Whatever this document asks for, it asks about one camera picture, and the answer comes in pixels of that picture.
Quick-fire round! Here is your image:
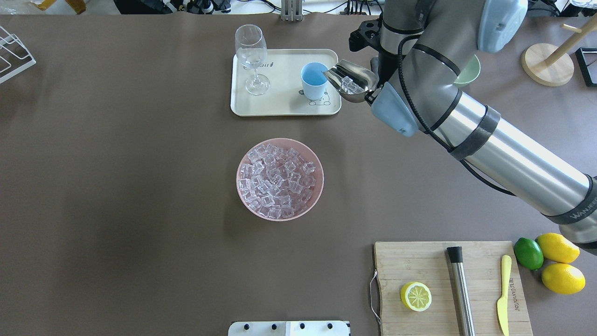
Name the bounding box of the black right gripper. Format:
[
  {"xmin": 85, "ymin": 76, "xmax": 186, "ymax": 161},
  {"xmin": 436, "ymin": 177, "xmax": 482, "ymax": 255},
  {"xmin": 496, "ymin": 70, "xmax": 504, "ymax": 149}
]
[{"xmin": 349, "ymin": 20, "xmax": 383, "ymax": 52}]

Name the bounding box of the metal ice scoop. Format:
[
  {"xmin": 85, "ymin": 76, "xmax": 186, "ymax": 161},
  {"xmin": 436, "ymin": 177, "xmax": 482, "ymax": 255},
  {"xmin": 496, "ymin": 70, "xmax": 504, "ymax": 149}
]
[{"xmin": 322, "ymin": 59, "xmax": 378, "ymax": 105}]

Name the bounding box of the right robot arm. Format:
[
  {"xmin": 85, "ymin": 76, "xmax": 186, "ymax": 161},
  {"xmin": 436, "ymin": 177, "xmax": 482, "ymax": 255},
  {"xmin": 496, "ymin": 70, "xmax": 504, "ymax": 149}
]
[{"xmin": 365, "ymin": 0, "xmax": 597, "ymax": 254}]

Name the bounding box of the blue cup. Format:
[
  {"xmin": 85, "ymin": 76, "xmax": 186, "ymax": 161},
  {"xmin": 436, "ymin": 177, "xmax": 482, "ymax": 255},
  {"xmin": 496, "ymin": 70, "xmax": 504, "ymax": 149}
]
[{"xmin": 300, "ymin": 62, "xmax": 328, "ymax": 100}]

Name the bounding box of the clear ice cubes pile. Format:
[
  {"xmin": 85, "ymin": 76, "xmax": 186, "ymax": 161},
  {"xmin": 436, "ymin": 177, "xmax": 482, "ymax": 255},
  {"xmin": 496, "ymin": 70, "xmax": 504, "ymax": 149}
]
[{"xmin": 240, "ymin": 144, "xmax": 317, "ymax": 219}]

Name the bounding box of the wooden cup stand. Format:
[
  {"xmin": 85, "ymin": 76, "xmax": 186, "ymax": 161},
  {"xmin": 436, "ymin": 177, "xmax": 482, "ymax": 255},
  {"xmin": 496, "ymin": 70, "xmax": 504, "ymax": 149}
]
[{"xmin": 521, "ymin": 15, "xmax": 597, "ymax": 87}]

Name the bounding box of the green bowl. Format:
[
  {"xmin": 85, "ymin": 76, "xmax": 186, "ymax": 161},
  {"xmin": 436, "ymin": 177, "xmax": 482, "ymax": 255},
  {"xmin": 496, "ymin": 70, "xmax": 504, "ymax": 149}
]
[{"xmin": 454, "ymin": 55, "xmax": 481, "ymax": 88}]

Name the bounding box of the cream serving tray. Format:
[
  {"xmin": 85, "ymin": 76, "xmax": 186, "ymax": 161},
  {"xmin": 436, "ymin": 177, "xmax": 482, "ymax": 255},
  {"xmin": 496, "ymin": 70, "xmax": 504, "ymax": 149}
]
[{"xmin": 230, "ymin": 49, "xmax": 341, "ymax": 117}]

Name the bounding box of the clear wine glass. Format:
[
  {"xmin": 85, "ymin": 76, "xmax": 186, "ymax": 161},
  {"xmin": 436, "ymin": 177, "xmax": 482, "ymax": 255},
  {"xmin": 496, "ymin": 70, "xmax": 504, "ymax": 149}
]
[{"xmin": 235, "ymin": 25, "xmax": 270, "ymax": 96}]

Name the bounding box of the pink bowl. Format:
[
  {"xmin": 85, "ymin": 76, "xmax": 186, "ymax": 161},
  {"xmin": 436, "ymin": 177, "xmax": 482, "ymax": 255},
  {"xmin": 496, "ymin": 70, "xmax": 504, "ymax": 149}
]
[{"xmin": 236, "ymin": 138, "xmax": 325, "ymax": 222}]

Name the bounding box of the black glass rack tray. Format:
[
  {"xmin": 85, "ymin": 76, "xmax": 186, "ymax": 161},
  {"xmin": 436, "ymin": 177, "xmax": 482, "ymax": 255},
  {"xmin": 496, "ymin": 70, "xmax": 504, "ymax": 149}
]
[{"xmin": 574, "ymin": 47, "xmax": 597, "ymax": 88}]

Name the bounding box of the bamboo cutting board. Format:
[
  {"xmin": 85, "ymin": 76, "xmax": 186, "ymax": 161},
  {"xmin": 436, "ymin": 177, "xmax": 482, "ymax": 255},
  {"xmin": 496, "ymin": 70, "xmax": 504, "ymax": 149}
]
[{"xmin": 374, "ymin": 241, "xmax": 514, "ymax": 336}]

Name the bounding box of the half lemon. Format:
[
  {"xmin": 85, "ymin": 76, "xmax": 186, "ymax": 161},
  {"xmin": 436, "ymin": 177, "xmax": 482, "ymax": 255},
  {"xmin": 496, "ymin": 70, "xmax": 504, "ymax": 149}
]
[{"xmin": 400, "ymin": 281, "xmax": 432, "ymax": 312}]

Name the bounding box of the green lime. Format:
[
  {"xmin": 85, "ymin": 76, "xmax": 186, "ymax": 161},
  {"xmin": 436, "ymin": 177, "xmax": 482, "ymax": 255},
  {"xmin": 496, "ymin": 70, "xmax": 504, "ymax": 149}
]
[{"xmin": 514, "ymin": 238, "xmax": 544, "ymax": 271}]

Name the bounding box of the yellow lemon upper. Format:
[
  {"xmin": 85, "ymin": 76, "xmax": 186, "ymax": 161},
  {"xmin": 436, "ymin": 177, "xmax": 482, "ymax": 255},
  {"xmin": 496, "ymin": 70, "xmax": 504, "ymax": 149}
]
[{"xmin": 535, "ymin": 232, "xmax": 580, "ymax": 264}]

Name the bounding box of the yellow lemon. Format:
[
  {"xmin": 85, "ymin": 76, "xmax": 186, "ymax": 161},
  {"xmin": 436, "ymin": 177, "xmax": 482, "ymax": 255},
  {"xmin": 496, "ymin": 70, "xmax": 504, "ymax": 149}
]
[
  {"xmin": 541, "ymin": 263, "xmax": 586, "ymax": 295},
  {"xmin": 535, "ymin": 232, "xmax": 580, "ymax": 264}
]

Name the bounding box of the steel muddler black tip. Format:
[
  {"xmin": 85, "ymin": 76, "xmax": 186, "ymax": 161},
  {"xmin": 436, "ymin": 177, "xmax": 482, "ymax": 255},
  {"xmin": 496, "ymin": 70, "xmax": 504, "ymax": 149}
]
[{"xmin": 446, "ymin": 246, "xmax": 476, "ymax": 336}]

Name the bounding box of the yellow plastic knife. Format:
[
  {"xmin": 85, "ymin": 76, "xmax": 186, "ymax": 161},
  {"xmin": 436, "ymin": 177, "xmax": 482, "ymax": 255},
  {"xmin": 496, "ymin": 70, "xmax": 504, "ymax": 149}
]
[{"xmin": 496, "ymin": 255, "xmax": 512, "ymax": 336}]

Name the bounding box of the yellow lemon lower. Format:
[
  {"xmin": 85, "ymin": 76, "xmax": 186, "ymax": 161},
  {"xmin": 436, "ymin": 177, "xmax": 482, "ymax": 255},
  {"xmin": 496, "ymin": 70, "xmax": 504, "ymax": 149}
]
[{"xmin": 541, "ymin": 263, "xmax": 586, "ymax": 295}]

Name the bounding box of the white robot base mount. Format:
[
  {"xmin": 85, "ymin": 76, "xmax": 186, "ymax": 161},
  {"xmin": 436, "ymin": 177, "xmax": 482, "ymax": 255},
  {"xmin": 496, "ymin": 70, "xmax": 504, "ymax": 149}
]
[{"xmin": 228, "ymin": 320, "xmax": 351, "ymax": 336}]

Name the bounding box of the white wire dish rack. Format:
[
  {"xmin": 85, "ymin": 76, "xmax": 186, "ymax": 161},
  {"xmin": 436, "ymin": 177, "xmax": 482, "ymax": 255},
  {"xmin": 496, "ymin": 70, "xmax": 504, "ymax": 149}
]
[{"xmin": 0, "ymin": 26, "xmax": 36, "ymax": 83}]

